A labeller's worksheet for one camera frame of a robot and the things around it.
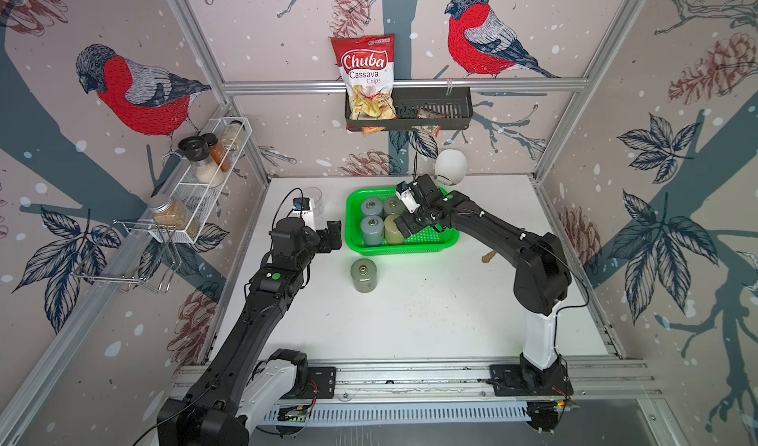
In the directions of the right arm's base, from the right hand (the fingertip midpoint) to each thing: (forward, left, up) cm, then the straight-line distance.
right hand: (407, 217), depth 92 cm
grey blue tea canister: (+8, +12, -4) cm, 15 cm away
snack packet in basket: (+26, -5, +21) cm, 34 cm away
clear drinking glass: (+16, +35, -8) cm, 39 cm away
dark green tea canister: (-18, +12, -4) cm, 23 cm away
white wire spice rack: (-7, +57, +18) cm, 60 cm away
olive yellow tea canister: (-3, +4, -5) cm, 8 cm away
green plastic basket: (0, -7, -13) cm, 14 cm away
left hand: (-9, +22, +12) cm, 26 cm away
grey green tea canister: (+8, +4, -4) cm, 10 cm away
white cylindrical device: (+26, -16, -2) cm, 31 cm away
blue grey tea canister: (-1, +11, -5) cm, 12 cm away
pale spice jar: (+13, +53, +22) cm, 58 cm away
